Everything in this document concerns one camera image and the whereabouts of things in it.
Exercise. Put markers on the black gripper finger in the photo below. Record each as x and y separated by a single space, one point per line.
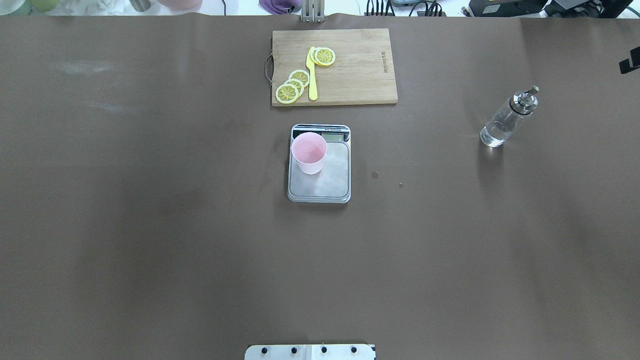
632 63

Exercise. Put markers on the glass sauce bottle steel spout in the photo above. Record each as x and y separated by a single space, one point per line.
516 109

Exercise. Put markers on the pink plastic cup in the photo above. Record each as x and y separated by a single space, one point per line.
309 150

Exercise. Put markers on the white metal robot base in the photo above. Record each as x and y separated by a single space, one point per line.
331 351

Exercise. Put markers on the digital kitchen scale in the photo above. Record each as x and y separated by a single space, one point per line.
333 184

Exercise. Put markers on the steel cup background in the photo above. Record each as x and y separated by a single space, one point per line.
140 6

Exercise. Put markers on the bamboo cutting board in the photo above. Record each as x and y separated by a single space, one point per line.
362 74

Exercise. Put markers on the lemon slice beside knife tip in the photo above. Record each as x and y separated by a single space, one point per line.
325 56

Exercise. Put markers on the yellow plastic knife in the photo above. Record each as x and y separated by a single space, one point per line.
312 90

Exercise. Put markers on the hidden lemon slice under knife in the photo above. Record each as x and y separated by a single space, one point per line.
311 55

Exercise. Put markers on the middle stacked lemon slice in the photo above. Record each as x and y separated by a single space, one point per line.
297 84

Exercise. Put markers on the stacked lemon slice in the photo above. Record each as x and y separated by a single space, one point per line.
300 75
297 84

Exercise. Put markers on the lemon slice near board corner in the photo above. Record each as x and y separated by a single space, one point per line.
287 93

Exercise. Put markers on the purple cloth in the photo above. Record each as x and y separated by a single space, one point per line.
280 7

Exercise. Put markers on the aluminium camera post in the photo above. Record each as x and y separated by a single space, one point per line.
313 11

